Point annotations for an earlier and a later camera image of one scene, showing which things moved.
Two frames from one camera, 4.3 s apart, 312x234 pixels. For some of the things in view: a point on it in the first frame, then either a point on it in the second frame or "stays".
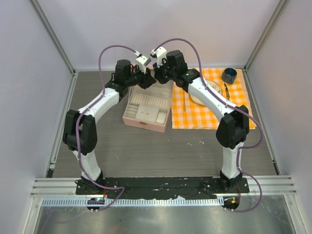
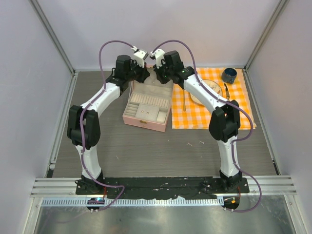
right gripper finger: [157, 69] stays
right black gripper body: [170, 73] stays
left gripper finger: [144, 85] -> [140, 80]
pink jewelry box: [149, 108] stays
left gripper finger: [150, 80] -> [145, 74]
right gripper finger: [162, 77] stays
